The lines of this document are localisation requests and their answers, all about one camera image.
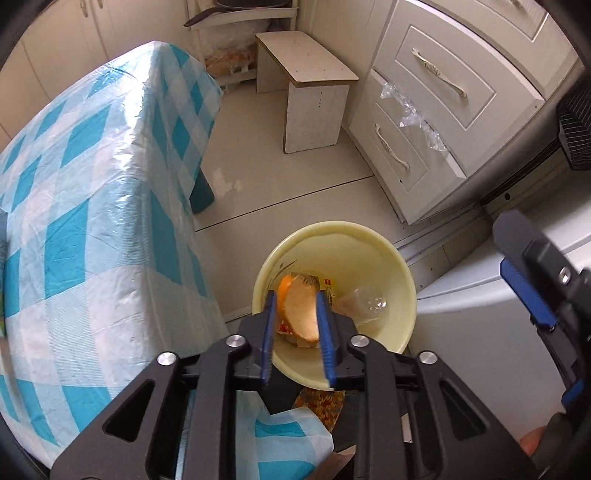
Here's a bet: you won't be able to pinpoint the crumpled blue checkered sheet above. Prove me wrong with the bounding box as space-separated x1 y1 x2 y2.
185 392 334 480

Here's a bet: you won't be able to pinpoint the white drawer cabinet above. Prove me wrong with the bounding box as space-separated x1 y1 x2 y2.
346 0 546 225

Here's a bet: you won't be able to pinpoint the clear plastic wrap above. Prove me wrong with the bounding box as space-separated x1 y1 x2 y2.
379 83 450 153

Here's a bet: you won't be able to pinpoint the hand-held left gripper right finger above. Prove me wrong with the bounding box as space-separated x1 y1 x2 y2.
314 292 539 480

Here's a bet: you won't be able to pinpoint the white shelf rack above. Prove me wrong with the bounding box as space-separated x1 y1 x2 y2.
187 0 301 90

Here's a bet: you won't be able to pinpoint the dark striped cloth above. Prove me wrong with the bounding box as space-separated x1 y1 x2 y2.
555 85 591 172

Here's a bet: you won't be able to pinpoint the orange bread piece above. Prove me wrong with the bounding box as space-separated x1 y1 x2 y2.
277 274 321 344

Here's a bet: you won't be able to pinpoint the dark frying pan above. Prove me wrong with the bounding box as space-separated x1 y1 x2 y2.
184 0 296 27

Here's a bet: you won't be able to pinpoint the colourful knitted cloth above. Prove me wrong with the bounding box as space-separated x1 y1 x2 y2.
295 388 345 433

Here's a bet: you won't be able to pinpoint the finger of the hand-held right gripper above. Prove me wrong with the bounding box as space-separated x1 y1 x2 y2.
560 379 583 409
492 211 591 334

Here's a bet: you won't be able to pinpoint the person's right hand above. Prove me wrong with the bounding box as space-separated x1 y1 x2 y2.
519 427 551 459

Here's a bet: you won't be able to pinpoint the blue checkered plastic tablecloth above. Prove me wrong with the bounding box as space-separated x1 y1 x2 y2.
0 41 232 464

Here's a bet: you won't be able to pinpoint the white wooden stool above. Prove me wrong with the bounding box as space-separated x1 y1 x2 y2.
255 31 360 155

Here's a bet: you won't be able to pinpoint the clear plastic cup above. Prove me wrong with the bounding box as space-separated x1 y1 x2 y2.
353 286 391 325

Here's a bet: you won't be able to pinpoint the white kitchen cabinets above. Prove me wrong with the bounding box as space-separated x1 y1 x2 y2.
0 0 195 139

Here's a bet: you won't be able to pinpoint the pale yellow plastic bowl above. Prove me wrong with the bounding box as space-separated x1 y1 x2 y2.
252 220 417 393

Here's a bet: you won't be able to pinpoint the yellow package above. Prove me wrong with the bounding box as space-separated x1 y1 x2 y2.
300 273 341 306

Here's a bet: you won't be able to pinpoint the plastic bag of goods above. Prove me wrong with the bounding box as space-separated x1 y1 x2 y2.
203 21 257 78

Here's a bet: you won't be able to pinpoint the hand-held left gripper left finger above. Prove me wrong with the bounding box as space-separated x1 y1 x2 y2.
48 291 280 480

